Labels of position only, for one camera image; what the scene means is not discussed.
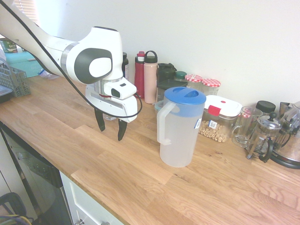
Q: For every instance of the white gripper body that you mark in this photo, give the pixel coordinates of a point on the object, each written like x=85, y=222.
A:
x=110, y=107

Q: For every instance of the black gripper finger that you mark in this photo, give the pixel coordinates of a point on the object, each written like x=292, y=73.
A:
x=100, y=120
x=122, y=130

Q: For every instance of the clear container with black lid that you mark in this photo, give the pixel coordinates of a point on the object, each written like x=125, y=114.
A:
x=170, y=84

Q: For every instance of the black dish tray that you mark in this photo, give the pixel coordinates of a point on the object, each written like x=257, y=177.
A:
x=4, y=96

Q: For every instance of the small jar red-check lid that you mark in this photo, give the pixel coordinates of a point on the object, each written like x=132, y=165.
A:
x=246, y=115

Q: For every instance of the metal drawer knob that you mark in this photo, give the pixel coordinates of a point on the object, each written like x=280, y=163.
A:
x=81, y=222

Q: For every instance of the glass container with teal lid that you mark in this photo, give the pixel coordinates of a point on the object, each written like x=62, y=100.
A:
x=158, y=105

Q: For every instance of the jar with green lid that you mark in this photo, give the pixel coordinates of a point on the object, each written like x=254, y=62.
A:
x=181, y=75

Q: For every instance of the green oatmeal cup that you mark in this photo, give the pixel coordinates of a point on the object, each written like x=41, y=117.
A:
x=9, y=47

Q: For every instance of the window blinds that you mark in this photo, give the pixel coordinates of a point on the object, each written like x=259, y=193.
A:
x=29, y=11

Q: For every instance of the red water bottle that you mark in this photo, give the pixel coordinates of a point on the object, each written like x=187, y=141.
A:
x=139, y=77

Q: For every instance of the tall jar red-check lid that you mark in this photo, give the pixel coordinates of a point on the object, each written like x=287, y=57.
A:
x=211, y=86
x=193, y=80

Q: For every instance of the cereal container with white lid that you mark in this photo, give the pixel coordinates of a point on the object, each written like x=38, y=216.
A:
x=222, y=110

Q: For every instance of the pink water bottle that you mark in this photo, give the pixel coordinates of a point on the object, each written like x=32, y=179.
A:
x=150, y=82

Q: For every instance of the stainless steel kettle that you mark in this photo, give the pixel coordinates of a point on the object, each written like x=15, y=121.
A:
x=289, y=140

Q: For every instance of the black dishwasher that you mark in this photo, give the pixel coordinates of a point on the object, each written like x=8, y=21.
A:
x=35, y=178

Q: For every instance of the black shaker bottle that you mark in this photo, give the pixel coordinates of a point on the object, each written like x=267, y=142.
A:
x=166, y=71

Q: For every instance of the white cabinet drawer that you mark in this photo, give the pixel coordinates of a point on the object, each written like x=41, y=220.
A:
x=89, y=206

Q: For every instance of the jar with black lid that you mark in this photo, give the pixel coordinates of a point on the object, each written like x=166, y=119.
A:
x=265, y=106

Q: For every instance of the teal bread box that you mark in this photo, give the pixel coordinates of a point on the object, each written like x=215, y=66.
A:
x=23, y=64

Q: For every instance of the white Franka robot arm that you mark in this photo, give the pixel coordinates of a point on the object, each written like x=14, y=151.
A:
x=47, y=44

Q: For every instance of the translucent pitcher with blue lid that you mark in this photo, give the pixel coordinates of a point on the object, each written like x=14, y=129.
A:
x=179, y=136

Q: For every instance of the clear drinking glass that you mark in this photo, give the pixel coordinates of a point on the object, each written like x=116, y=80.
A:
x=110, y=117

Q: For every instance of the grey dish rack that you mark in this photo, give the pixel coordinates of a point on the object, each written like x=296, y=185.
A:
x=16, y=82

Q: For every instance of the glass French press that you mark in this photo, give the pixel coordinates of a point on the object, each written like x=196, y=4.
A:
x=263, y=138

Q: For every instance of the clear zip bag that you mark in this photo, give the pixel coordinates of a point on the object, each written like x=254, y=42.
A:
x=47, y=75

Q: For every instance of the clear glass mug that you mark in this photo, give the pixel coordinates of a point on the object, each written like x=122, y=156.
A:
x=243, y=131

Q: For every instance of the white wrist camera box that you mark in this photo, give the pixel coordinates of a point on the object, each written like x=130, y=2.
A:
x=122, y=90

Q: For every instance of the dark supplement jar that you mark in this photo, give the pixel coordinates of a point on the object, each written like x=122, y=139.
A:
x=125, y=66

